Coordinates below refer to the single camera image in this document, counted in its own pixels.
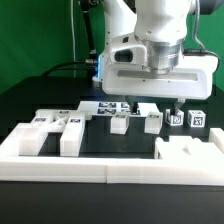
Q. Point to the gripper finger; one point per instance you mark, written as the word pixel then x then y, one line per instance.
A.
pixel 178 104
pixel 133 105

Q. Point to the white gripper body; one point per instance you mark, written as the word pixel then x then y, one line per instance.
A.
pixel 191 79

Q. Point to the white chair seat part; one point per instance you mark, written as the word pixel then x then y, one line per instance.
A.
pixel 179 148

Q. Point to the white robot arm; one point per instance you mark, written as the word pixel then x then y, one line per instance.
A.
pixel 160 25

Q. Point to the white chair back part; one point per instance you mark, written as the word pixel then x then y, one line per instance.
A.
pixel 69 123

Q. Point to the white tagged cube left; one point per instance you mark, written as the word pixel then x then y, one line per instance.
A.
pixel 174 120

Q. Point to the white tagged cube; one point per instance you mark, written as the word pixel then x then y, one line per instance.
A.
pixel 196 118
pixel 174 120

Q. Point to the white tagged cube right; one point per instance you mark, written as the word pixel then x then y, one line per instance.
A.
pixel 196 118

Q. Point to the white sheet with tags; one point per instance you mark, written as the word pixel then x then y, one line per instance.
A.
pixel 108 108

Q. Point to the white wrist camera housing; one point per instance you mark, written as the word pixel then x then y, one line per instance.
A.
pixel 126 49

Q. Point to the white U-shaped obstacle frame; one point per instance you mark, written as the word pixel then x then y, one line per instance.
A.
pixel 14 167

